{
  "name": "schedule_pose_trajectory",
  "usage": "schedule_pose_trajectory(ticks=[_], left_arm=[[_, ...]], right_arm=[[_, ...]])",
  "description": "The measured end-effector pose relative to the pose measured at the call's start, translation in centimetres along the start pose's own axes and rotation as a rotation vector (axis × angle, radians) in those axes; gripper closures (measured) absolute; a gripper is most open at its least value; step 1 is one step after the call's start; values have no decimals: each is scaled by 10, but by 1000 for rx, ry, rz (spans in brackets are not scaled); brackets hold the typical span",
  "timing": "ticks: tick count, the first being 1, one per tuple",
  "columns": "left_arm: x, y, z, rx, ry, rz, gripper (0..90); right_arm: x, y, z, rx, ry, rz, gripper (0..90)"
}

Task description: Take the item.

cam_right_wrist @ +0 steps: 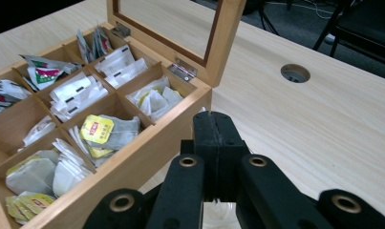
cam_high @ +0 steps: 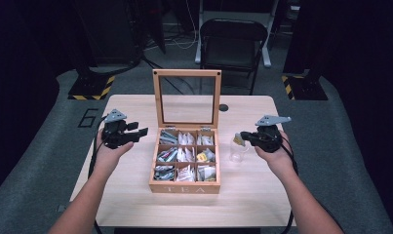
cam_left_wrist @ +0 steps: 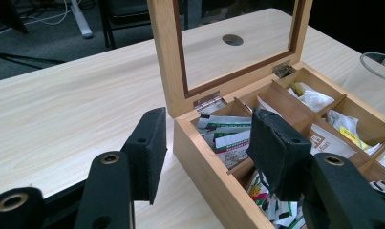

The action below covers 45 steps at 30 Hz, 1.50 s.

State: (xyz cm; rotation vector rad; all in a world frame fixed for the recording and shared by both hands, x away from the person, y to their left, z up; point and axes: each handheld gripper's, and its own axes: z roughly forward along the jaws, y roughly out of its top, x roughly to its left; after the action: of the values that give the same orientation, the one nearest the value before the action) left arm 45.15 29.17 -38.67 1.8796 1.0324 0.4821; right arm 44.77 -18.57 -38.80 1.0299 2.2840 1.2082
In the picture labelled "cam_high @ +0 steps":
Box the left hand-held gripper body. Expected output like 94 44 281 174
100 108 134 150

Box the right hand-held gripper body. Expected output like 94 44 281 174
254 114 292 154

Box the yellow tea bag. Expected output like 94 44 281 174
232 132 247 147

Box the clear glass cup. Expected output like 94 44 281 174
228 135 251 164

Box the wooden tea box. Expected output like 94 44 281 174
148 68 222 195

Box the person's right hand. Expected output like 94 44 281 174
254 130 295 178

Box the person's left hand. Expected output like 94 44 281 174
93 130 135 178

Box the pile of tea bags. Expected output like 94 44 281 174
153 130 217 182

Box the striped black stand base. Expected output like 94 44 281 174
281 74 329 101
67 72 116 101

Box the black folding chair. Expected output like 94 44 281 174
199 18 269 96

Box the left hand-held gripper cable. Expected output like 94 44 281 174
88 116 115 234

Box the hand-held gripper cable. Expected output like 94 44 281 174
279 135 299 234
88 116 115 234

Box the right hand-held gripper cable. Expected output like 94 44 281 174
279 135 299 234

